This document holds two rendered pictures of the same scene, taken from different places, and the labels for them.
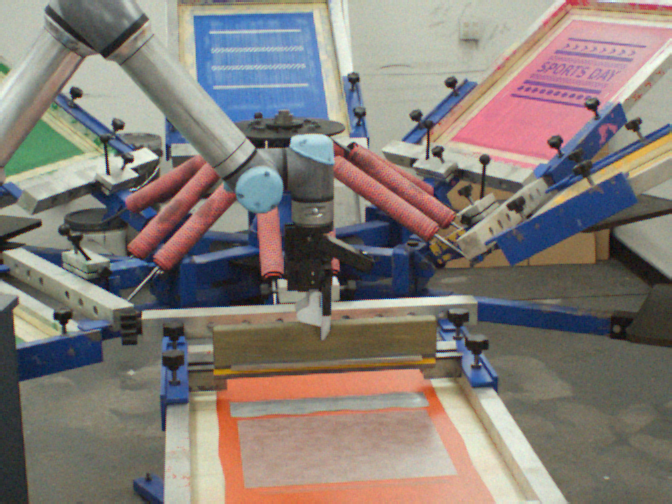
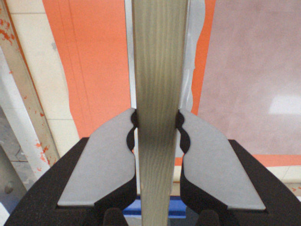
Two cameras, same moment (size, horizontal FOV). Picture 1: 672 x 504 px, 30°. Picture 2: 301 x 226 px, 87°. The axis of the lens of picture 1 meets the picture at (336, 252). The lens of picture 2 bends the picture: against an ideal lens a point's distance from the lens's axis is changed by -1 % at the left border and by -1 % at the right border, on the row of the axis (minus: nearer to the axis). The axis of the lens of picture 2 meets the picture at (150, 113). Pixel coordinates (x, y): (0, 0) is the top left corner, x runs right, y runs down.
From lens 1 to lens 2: 2.25 m
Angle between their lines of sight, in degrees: 79
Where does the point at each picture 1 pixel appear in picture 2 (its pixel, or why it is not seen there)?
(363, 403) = (193, 23)
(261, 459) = (280, 141)
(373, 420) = (240, 16)
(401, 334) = not seen: outside the picture
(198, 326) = (15, 197)
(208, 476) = (287, 173)
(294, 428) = (227, 111)
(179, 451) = not seen: hidden behind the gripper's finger
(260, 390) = not seen: hidden behind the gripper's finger
